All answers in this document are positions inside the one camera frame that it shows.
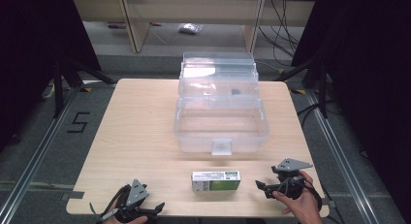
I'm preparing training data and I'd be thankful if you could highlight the green and white carton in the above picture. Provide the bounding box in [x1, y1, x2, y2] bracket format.
[191, 170, 242, 194]

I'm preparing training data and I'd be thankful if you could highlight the grey strap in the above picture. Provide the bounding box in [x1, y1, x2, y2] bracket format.
[89, 202, 120, 223]

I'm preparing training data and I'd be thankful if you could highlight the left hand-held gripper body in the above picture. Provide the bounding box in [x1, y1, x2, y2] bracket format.
[113, 177, 153, 224]

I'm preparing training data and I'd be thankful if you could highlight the person's right hand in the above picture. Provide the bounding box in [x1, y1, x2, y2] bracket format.
[271, 170, 322, 224]

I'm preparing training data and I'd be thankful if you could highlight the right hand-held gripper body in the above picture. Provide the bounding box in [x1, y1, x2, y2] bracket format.
[264, 157, 314, 201]

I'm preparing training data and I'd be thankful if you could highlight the black wrist strap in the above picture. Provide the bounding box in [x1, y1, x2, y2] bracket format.
[300, 176, 323, 212]

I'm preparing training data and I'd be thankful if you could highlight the black tripod stand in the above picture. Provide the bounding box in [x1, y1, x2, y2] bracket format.
[274, 53, 337, 119]
[52, 57, 117, 119]

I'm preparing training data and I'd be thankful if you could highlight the bundle of black cables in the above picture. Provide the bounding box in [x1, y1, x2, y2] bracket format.
[257, 0, 300, 59]

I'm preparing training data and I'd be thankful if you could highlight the clear plastic bag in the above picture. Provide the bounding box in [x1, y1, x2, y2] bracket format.
[177, 22, 205, 36]

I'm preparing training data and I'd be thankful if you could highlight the aluminium floor rail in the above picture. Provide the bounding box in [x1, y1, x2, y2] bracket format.
[304, 89, 386, 224]
[0, 86, 81, 224]

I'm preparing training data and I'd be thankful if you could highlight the light wooden desk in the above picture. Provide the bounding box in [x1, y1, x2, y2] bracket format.
[71, 0, 317, 53]

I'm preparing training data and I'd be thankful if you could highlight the person's left hand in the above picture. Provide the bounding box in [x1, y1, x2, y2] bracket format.
[102, 198, 149, 224]

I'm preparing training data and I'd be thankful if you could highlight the clear plastic tiered storage box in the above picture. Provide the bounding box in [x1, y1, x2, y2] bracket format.
[173, 50, 271, 157]

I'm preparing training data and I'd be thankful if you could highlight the white cable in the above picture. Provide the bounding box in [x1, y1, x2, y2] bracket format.
[41, 82, 56, 101]

